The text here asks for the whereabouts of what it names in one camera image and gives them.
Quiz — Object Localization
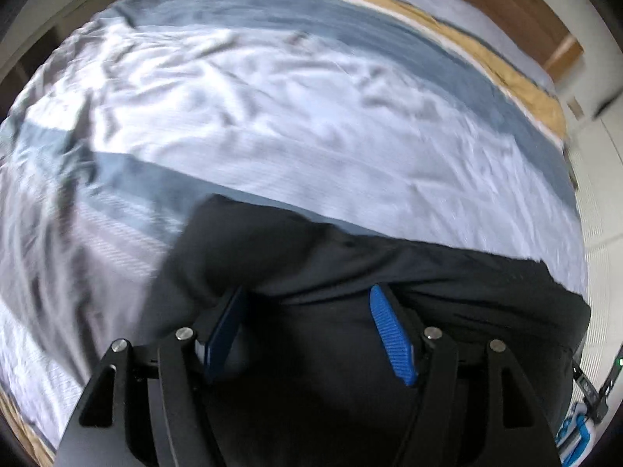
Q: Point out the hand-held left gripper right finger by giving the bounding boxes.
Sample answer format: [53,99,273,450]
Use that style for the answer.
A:
[369,284,561,467]

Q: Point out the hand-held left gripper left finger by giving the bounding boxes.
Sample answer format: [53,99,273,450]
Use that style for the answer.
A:
[56,286,250,467]

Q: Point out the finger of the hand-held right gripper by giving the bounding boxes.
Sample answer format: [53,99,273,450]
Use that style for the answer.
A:
[557,401,593,466]

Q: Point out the black pants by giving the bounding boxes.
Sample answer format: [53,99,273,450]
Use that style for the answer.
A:
[141,193,593,467]

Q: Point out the striped bed cover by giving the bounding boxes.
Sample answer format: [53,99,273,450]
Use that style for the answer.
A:
[0,0,591,464]

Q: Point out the wooden headboard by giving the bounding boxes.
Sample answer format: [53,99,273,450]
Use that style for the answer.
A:
[419,0,585,75]

